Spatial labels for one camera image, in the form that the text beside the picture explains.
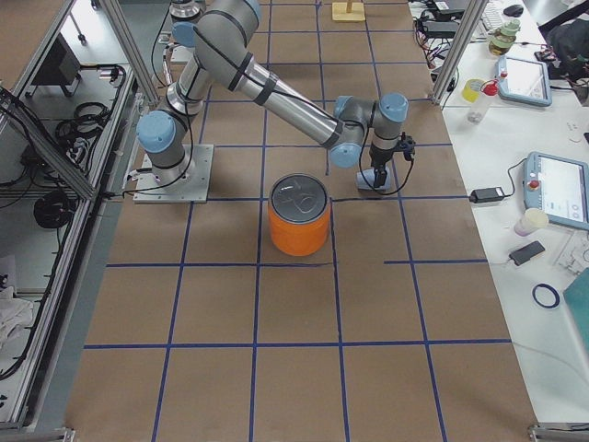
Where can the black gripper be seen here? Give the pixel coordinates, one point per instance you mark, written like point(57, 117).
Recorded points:
point(378, 163)

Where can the light blue cup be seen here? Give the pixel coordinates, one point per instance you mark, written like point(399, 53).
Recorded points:
point(365, 180)

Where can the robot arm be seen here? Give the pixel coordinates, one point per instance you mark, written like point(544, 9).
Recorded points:
point(218, 36)

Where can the white paper cup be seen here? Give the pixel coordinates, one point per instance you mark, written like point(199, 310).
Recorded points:
point(531, 220)

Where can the orange can container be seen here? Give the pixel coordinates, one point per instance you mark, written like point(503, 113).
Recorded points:
point(298, 211)

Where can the black power adapter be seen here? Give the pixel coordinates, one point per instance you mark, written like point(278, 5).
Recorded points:
point(486, 195)

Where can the black smartphone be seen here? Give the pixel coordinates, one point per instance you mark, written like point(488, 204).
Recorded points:
point(526, 253)

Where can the wooden mug tree stand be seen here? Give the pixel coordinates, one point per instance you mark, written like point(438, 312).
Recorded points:
point(347, 11)

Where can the teach pendant far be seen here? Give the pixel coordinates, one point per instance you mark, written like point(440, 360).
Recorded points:
point(523, 81)

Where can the teach pendant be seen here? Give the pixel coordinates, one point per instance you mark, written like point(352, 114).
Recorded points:
point(523, 81)
point(559, 187)

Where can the teach pendant near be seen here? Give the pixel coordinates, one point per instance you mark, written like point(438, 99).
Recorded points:
point(559, 187)

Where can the green glass jar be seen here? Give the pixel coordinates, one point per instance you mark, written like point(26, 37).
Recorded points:
point(503, 38)

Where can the aluminium frame post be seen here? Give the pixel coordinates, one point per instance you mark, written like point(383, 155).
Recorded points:
point(462, 38)

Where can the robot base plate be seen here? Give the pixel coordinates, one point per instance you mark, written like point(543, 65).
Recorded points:
point(187, 182)

